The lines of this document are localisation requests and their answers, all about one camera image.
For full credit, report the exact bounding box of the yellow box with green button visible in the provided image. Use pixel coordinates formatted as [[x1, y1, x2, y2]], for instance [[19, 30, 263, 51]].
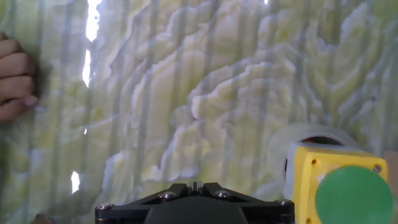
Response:
[[284, 142, 394, 224]]

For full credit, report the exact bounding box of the green marble pattern mat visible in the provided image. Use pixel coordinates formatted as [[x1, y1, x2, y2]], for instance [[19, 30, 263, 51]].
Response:
[[0, 0, 398, 224]]

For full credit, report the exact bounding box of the person hand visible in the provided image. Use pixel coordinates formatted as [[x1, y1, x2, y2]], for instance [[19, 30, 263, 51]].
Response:
[[0, 30, 40, 124]]

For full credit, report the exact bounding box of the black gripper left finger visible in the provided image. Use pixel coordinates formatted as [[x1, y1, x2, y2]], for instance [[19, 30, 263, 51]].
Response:
[[141, 182, 195, 207]]

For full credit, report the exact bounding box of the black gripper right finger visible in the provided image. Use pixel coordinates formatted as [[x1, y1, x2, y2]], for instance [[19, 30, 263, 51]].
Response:
[[195, 182, 249, 206]]

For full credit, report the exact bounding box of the white tape roll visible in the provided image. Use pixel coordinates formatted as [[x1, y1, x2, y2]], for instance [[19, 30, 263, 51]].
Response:
[[266, 123, 359, 200]]

